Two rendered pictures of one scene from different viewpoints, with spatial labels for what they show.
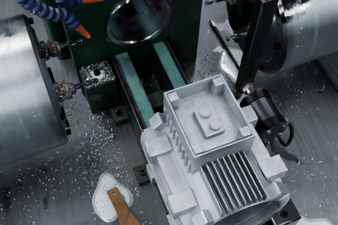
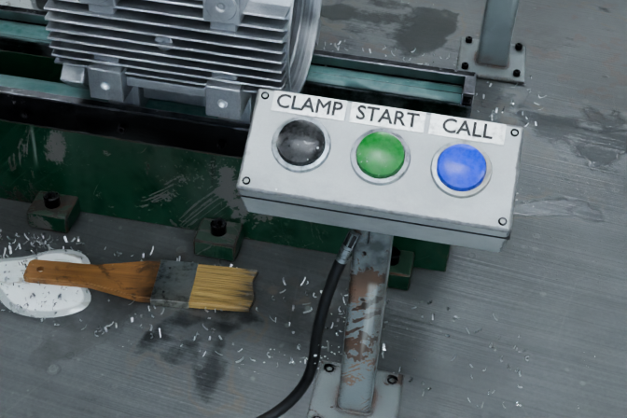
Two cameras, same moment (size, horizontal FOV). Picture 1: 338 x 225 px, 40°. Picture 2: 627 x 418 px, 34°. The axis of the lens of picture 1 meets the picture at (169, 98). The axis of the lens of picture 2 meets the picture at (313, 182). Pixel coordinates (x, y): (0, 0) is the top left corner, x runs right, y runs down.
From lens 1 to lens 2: 64 cm
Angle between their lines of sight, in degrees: 41
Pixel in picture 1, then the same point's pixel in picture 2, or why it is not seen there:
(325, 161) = not seen: hidden behind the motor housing
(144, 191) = (84, 232)
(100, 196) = (20, 294)
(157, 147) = not seen: outside the picture
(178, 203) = not seen: outside the picture
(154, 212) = (137, 238)
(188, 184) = not seen: outside the picture
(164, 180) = (163, 1)
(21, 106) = not seen: outside the picture
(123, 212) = (92, 271)
